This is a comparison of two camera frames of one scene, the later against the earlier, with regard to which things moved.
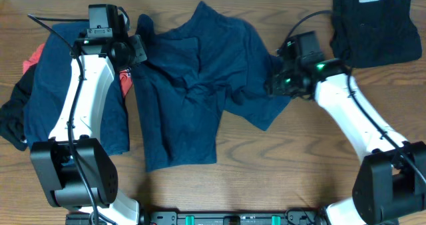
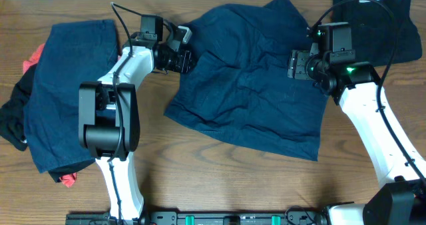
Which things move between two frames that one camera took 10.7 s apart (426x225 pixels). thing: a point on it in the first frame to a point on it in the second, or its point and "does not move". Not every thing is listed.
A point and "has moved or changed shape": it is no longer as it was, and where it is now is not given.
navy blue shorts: x=208 y=64 has moved or changed shape
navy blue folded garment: x=48 y=82 does not move
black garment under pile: x=12 y=111 does not move
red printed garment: x=31 y=62 does not move
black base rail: x=206 y=217 does not move
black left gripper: x=140 y=54 to x=182 y=56
